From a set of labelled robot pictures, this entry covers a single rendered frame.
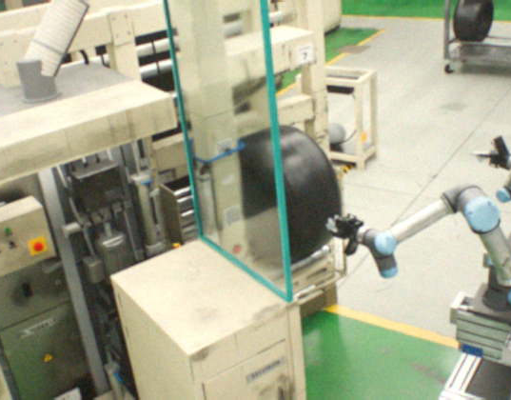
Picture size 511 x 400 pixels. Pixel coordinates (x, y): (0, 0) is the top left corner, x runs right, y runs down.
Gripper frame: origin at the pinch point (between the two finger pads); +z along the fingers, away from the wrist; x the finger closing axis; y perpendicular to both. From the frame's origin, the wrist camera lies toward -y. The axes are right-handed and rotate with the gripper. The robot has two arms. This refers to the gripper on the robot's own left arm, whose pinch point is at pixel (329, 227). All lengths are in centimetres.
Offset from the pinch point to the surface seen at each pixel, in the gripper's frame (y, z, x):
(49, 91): 75, 41, 86
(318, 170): 23.4, 3.8, -0.9
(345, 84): -8, 222, -202
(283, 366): -13, -47, 61
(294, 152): 31.6, 10.8, 4.4
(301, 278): -25.8, 14.5, 8.0
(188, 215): 1, 61, 33
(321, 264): -24.3, 15.5, -4.4
